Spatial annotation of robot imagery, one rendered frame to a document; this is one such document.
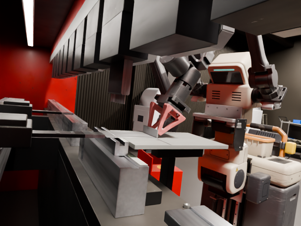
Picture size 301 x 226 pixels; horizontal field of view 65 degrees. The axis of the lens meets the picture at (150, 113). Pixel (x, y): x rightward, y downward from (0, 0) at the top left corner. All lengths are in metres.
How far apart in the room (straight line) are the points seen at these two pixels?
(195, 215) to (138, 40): 0.26
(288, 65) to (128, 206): 8.43
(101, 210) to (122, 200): 0.05
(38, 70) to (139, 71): 2.81
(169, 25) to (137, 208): 0.33
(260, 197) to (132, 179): 1.04
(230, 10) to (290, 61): 8.54
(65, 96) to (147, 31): 2.38
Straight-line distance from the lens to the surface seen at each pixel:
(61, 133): 0.53
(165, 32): 0.30
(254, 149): 1.60
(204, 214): 0.31
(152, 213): 0.50
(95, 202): 0.53
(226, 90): 1.33
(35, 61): 2.69
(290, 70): 8.69
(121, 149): 0.51
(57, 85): 2.69
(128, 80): 0.51
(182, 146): 0.55
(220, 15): 0.23
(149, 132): 0.63
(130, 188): 0.46
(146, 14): 0.37
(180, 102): 0.59
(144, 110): 4.77
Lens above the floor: 1.10
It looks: 4 degrees down
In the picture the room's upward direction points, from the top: 6 degrees clockwise
